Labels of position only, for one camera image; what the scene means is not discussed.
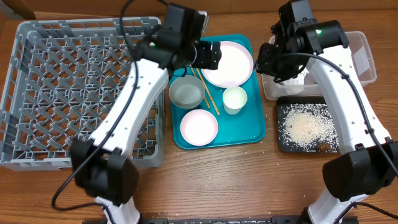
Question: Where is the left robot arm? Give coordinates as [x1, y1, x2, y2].
[69, 3, 221, 223]

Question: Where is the white napkin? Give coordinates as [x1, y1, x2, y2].
[280, 66, 308, 95]

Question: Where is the pile of white rice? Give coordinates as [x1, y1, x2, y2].
[281, 104, 338, 152]

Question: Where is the black tray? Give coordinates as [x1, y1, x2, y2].
[275, 96, 343, 154]

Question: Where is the grey bowl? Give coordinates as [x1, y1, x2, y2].
[169, 76, 205, 109]

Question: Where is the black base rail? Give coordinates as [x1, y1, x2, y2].
[82, 214, 360, 224]

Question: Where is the clear plastic bin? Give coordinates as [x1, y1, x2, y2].
[268, 30, 377, 97]

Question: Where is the teal serving tray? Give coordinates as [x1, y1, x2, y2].
[167, 34, 267, 151]

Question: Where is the small pink bowl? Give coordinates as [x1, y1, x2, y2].
[180, 109, 218, 146]

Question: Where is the grey dishwasher rack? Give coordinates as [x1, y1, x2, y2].
[1, 17, 160, 171]

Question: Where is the white cup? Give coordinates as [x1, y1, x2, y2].
[223, 86, 248, 114]

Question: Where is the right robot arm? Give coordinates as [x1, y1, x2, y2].
[254, 1, 397, 223]

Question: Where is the right wooden chopstick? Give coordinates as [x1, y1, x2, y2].
[196, 68, 220, 116]

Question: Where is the large pink plate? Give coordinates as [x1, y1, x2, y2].
[201, 41, 253, 88]

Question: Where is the brown food scrap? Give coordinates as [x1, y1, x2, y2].
[317, 142, 331, 153]

